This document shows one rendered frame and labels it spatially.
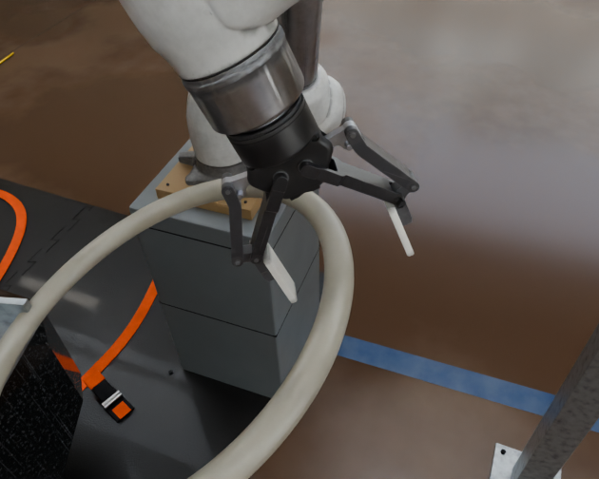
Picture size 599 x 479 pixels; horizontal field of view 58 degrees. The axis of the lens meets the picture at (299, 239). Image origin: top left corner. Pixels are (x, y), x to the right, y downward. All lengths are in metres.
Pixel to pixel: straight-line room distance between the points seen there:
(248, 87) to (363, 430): 1.61
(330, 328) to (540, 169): 2.62
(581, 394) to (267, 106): 1.14
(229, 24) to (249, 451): 0.32
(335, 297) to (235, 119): 0.19
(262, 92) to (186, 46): 0.06
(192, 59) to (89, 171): 2.70
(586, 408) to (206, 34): 1.25
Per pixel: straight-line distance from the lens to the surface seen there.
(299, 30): 1.15
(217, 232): 1.38
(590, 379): 1.37
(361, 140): 0.49
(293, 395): 0.46
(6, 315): 0.84
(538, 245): 2.61
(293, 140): 0.46
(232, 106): 0.43
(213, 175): 1.43
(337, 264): 0.53
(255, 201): 1.38
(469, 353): 2.14
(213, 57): 0.41
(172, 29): 0.41
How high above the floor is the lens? 1.72
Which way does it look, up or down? 45 degrees down
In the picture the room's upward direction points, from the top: 2 degrees counter-clockwise
